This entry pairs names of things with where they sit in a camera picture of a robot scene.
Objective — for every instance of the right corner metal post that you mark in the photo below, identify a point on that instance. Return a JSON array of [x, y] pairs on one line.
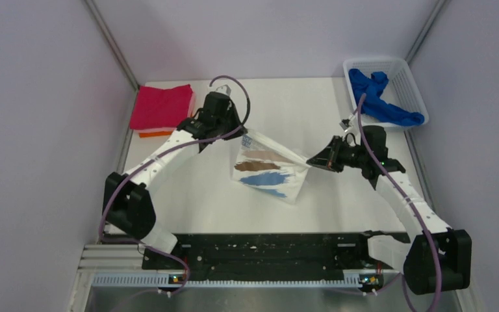
[[436, 11]]

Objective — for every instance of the pink folded t-shirt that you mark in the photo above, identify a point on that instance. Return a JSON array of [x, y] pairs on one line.
[[163, 113]]

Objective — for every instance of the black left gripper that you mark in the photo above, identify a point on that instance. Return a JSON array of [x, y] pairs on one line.
[[231, 110]]

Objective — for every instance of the magenta folded t-shirt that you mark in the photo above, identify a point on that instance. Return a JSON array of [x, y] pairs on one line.
[[147, 91]]

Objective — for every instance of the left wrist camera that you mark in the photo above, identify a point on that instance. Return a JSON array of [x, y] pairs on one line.
[[224, 89]]

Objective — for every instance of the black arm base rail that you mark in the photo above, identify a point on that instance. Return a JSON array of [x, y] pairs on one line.
[[267, 257]]

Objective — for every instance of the white slotted cable duct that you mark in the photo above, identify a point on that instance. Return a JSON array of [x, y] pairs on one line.
[[172, 281]]

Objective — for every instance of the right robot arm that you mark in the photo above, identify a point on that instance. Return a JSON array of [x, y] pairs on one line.
[[436, 256]]

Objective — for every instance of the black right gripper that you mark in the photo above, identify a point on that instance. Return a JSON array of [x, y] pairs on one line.
[[329, 158]]

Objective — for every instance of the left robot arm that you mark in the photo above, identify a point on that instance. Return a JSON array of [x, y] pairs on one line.
[[128, 201]]

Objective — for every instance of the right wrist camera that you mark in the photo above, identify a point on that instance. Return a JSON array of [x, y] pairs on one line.
[[349, 125]]

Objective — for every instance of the white printed t-shirt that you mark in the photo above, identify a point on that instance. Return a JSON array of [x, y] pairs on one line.
[[270, 167]]

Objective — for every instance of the left corner metal post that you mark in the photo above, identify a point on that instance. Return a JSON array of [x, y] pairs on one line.
[[112, 44]]

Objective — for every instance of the corner metal post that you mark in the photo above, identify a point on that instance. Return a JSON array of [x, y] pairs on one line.
[[112, 44], [436, 11]]

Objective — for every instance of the blue t-shirt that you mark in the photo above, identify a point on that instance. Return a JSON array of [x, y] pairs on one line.
[[373, 86]]

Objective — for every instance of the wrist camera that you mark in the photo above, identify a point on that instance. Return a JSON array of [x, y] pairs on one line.
[[224, 89], [349, 125]]

